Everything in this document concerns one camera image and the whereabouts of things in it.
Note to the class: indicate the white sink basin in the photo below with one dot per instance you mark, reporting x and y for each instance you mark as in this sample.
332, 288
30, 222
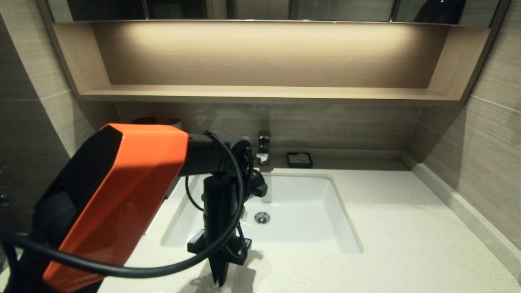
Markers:
309, 219

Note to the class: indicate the round white soap bar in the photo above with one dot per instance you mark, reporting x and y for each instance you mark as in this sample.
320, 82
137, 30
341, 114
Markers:
302, 157

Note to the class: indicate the grey cup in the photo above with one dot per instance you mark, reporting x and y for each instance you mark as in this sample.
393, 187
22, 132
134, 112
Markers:
173, 121

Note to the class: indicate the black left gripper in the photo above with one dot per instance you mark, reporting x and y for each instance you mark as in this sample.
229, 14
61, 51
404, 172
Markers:
217, 215

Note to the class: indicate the mirror cabinet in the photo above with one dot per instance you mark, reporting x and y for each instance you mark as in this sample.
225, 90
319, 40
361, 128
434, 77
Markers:
325, 10

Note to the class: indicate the black cup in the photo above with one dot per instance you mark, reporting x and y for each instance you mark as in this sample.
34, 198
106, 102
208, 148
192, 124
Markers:
144, 120

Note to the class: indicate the black soap dish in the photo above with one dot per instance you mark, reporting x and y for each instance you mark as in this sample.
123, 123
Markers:
291, 163

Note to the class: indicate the chrome faucet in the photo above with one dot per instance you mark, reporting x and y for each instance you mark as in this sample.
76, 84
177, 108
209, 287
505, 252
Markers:
264, 146

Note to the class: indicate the chrome sink drain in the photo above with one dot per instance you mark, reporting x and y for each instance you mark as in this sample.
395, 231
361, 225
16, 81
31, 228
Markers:
263, 217

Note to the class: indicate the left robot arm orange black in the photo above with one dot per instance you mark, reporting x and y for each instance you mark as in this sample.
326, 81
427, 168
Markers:
122, 195

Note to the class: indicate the wooden wall shelf niche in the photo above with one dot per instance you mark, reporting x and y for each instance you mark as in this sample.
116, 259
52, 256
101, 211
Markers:
260, 93

